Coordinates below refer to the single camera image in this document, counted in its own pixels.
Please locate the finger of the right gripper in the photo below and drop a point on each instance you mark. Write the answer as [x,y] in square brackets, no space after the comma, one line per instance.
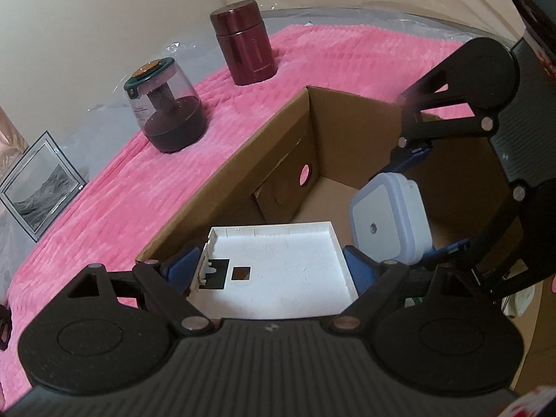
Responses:
[417,136]
[466,254]

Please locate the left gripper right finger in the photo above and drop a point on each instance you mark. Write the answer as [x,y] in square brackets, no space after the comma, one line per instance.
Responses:
[379,287]

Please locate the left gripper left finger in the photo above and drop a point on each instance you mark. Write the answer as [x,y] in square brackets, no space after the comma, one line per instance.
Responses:
[165,285]

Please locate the grey white small container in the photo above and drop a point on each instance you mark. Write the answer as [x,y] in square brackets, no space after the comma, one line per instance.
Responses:
[388,220]

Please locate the white plastic tray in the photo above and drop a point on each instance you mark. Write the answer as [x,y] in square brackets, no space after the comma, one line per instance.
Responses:
[264,272]

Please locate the green white tape roll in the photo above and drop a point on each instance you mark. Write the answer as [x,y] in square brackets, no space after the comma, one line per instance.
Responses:
[413,301]

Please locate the pink ribbed blanket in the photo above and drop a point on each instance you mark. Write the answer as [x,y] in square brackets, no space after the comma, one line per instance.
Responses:
[122,209]

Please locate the brown cardboard box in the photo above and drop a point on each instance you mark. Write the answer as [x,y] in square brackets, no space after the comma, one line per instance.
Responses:
[304,164]

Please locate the framed landscape picture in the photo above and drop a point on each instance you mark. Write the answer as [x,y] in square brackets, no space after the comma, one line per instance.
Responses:
[40,185]

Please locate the glass jar green lid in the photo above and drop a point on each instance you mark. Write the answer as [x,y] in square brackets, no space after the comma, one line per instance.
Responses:
[167,108]

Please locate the maroon insulated food jar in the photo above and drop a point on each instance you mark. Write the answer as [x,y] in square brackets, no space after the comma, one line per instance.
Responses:
[244,42]

